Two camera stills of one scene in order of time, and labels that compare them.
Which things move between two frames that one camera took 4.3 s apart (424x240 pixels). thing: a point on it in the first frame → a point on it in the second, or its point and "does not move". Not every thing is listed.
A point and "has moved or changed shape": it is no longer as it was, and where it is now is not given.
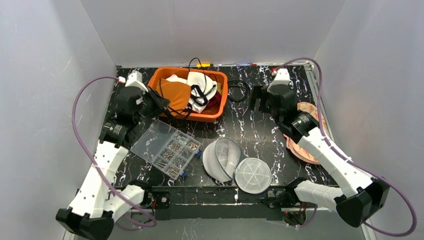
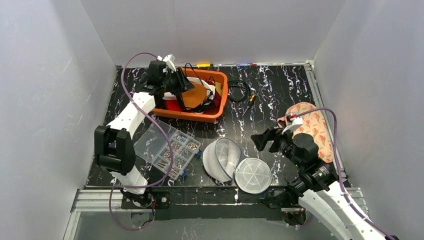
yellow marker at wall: (203, 65) does not move
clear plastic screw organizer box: (168, 150) does not move
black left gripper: (149, 102) → (178, 84)
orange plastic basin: (216, 111) does not move
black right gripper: (267, 100) → (272, 140)
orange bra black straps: (178, 94) has moved or changed shape
